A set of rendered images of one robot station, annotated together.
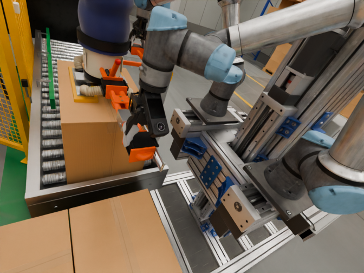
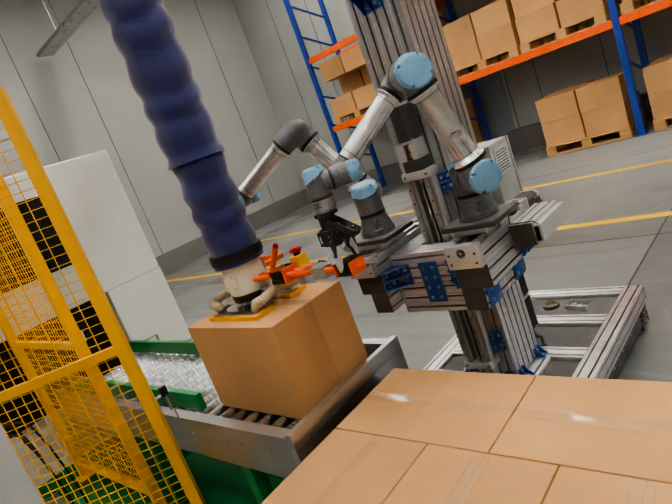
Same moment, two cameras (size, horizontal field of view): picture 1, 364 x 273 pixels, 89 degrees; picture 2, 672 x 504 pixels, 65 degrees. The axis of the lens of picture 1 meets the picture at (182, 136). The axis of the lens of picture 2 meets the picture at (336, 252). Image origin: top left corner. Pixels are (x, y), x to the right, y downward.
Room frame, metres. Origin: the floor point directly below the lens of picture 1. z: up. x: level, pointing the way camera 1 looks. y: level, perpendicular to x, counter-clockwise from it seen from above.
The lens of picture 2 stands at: (-1.35, 0.23, 1.52)
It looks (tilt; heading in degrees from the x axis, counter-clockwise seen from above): 12 degrees down; 357
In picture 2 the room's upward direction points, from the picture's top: 21 degrees counter-clockwise
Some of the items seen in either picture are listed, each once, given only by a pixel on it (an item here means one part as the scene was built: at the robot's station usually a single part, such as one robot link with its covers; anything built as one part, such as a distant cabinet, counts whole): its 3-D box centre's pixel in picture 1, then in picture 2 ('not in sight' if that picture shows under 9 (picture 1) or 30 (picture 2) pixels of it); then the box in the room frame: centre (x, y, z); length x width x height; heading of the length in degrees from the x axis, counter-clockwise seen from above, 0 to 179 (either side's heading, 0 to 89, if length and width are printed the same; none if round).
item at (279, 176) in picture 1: (290, 174); (475, 203); (0.56, -0.42, 1.09); 0.15 x 0.15 x 0.10
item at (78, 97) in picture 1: (82, 80); (239, 310); (0.80, 0.58, 0.97); 0.34 x 0.10 x 0.05; 42
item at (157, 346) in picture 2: not in sight; (194, 344); (1.89, 1.09, 0.60); 1.60 x 0.11 x 0.09; 42
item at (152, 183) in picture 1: (108, 193); (358, 409); (0.58, 0.26, 0.47); 0.70 x 0.03 x 0.15; 132
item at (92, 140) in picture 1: (101, 117); (278, 346); (0.85, 0.49, 0.75); 0.60 x 0.40 x 0.40; 41
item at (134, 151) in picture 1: (138, 145); (349, 266); (0.41, 0.11, 1.08); 0.08 x 0.07 x 0.05; 42
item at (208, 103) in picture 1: (216, 101); (375, 222); (0.93, -0.10, 1.09); 0.15 x 0.15 x 0.10
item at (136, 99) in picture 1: (148, 101); (331, 227); (0.43, 0.12, 1.22); 0.09 x 0.08 x 0.12; 41
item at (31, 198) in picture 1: (110, 181); (349, 386); (0.58, 0.27, 0.58); 0.70 x 0.03 x 0.06; 132
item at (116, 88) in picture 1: (114, 88); (284, 273); (0.67, 0.34, 1.08); 0.10 x 0.08 x 0.06; 132
